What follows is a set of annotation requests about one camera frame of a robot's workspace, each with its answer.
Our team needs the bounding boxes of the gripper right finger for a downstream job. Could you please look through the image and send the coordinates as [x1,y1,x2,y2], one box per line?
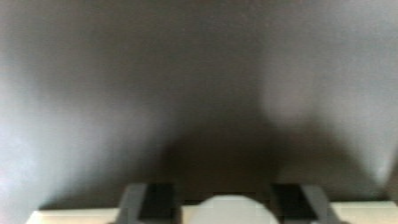
[272,184,343,224]

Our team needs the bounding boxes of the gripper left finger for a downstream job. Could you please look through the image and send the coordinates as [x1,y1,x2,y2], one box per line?
[118,183,182,224]

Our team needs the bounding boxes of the white cabinet body box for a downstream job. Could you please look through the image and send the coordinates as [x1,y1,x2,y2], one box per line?
[25,196,398,224]

